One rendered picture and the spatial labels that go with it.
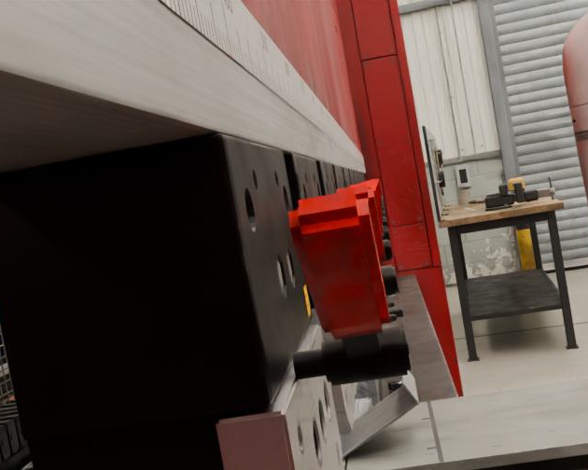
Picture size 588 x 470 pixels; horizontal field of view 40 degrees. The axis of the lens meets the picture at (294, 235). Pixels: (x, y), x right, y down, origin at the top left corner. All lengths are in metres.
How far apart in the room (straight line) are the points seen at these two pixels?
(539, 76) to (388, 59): 5.51
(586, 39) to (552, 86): 7.25
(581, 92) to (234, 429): 0.92
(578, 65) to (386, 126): 1.82
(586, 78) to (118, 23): 0.98
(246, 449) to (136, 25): 0.13
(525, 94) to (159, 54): 8.16
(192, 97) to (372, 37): 2.72
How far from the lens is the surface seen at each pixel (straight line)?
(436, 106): 8.37
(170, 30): 0.21
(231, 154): 0.25
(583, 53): 1.12
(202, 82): 0.24
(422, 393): 1.37
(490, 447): 0.71
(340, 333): 0.26
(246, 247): 0.25
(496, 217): 5.05
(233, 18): 0.32
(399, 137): 2.89
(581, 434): 0.72
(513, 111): 8.31
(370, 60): 2.92
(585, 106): 1.12
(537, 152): 8.33
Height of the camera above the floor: 1.24
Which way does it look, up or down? 3 degrees down
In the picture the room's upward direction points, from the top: 10 degrees counter-clockwise
